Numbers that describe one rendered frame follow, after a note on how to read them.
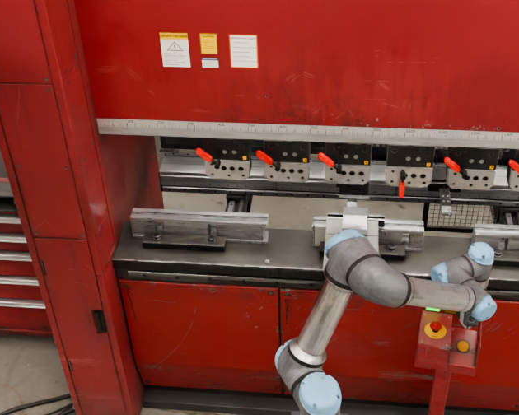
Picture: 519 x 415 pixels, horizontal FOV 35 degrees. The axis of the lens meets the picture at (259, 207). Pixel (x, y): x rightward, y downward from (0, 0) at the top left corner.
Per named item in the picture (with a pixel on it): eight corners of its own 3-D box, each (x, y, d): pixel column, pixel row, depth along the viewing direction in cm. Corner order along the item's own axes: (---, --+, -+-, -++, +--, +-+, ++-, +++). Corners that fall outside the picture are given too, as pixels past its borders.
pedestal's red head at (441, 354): (413, 366, 278) (418, 331, 266) (418, 332, 289) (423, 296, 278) (474, 376, 273) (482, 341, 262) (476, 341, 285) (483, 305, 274)
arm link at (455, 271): (450, 286, 236) (482, 272, 239) (428, 261, 244) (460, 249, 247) (448, 304, 241) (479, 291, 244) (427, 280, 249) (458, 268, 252)
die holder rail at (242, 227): (133, 237, 301) (129, 217, 295) (136, 226, 306) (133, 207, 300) (267, 244, 296) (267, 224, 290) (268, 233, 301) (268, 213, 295)
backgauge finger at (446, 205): (428, 217, 288) (430, 206, 284) (425, 173, 308) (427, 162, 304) (464, 219, 286) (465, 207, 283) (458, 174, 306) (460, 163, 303)
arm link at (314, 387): (310, 440, 232) (310, 411, 223) (290, 404, 241) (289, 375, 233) (348, 425, 235) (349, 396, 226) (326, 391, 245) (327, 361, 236)
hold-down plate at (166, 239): (142, 248, 297) (142, 242, 295) (146, 238, 301) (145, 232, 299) (224, 252, 293) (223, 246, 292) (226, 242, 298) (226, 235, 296)
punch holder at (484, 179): (446, 188, 269) (451, 147, 259) (444, 173, 276) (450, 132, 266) (492, 190, 268) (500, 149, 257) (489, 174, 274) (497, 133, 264)
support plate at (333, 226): (322, 272, 267) (322, 269, 267) (326, 220, 287) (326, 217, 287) (378, 275, 265) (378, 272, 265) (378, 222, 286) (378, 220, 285)
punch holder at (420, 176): (384, 186, 272) (387, 145, 261) (384, 170, 278) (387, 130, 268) (430, 188, 270) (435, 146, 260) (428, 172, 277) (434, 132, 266)
